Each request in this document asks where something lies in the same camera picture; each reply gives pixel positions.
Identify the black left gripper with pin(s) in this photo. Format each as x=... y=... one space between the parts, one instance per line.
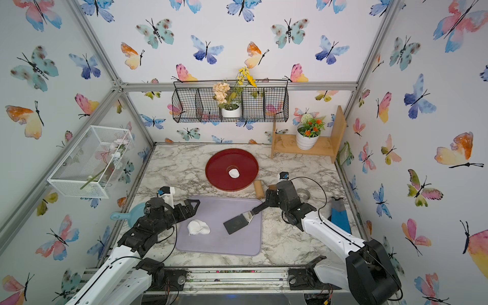
x=190 y=212

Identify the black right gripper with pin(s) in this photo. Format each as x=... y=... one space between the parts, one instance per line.
x=271 y=196

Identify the white dough piece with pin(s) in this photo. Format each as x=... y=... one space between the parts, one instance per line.
x=198 y=227

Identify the lavender silicone mat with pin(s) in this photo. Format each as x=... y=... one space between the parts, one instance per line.
x=214 y=211

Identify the round cut dough wrapper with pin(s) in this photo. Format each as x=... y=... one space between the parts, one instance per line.
x=234 y=173

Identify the black handled strainer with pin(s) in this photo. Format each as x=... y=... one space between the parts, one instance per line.
x=244 y=219

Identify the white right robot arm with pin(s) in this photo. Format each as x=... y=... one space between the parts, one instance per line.
x=365 y=271

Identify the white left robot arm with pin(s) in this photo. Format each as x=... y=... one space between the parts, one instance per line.
x=127 y=273

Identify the teal plastic scoop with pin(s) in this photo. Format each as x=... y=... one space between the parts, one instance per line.
x=131 y=217

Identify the red round tray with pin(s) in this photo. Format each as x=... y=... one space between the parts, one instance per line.
x=218 y=165

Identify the wooden shelf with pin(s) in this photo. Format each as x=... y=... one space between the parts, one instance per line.
x=324 y=146

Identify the white ribbed flower pot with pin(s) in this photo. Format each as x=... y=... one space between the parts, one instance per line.
x=303 y=141

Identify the blue rubber glove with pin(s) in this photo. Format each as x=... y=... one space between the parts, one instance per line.
x=339 y=215

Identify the orange flower plant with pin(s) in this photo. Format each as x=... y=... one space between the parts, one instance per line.
x=311 y=126

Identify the green paper packet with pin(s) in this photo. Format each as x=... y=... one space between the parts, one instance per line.
x=345 y=155

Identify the pink artificial flower stem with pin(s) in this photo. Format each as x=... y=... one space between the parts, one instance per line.
x=111 y=158

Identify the white pot with flowers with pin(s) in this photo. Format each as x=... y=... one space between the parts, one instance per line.
x=229 y=97

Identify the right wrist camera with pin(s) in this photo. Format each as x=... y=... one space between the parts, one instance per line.
x=283 y=176

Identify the black wire wall basket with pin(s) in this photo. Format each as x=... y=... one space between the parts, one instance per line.
x=192 y=102

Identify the white mesh wall basket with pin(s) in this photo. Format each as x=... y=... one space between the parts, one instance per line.
x=84 y=160

